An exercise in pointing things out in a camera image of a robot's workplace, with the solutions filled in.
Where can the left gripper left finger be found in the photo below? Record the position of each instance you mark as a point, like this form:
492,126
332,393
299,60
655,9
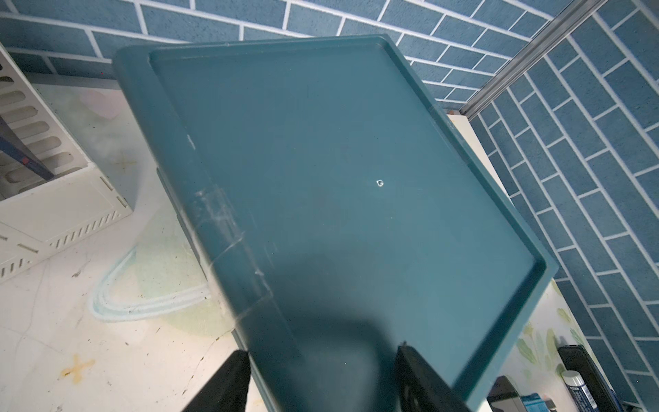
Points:
228,388

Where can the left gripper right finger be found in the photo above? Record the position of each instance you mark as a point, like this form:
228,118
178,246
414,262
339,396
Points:
420,388

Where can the teal plastic drawer cabinet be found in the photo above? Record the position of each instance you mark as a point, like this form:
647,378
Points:
373,220

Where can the blue black pen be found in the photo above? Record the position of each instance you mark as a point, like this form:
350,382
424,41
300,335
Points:
576,358

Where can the white blue glue stick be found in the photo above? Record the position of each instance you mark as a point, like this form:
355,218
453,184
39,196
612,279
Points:
580,393

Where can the cream file organizer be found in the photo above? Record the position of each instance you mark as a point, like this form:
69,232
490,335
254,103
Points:
52,194

